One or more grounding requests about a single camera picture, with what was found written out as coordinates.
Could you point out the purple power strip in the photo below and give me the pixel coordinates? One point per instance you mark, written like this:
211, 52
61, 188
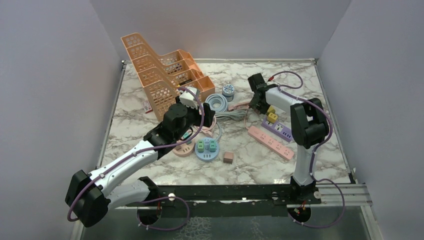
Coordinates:
278, 129

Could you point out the round blue patterned tin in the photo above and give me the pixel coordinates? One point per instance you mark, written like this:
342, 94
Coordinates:
228, 91

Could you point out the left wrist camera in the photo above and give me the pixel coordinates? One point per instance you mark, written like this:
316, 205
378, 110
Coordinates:
188, 100

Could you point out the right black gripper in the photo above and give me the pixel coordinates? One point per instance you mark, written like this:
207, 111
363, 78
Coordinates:
262, 109

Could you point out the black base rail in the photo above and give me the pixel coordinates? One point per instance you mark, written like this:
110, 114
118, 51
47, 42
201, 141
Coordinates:
246, 200

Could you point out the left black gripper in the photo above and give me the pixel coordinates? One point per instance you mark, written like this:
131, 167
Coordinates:
208, 114

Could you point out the yellow usb charger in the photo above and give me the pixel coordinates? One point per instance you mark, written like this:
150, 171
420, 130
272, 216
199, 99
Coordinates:
272, 117

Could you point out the pink round power socket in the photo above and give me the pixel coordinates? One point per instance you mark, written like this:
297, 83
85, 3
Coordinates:
184, 149

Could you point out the red white small box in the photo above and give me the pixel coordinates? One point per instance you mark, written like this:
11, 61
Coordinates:
147, 107

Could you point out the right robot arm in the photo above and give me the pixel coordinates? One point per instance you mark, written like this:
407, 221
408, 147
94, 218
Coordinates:
311, 126

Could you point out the orange plastic file organizer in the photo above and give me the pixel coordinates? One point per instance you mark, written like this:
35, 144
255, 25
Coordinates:
161, 75

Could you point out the brown pink usb charger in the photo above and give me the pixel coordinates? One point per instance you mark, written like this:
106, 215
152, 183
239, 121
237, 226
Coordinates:
228, 157

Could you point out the green usb charger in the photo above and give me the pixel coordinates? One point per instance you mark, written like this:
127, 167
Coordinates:
200, 146

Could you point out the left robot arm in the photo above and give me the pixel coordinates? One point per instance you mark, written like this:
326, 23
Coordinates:
88, 194

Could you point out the pink power strip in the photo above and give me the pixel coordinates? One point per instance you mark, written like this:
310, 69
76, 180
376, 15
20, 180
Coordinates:
270, 143

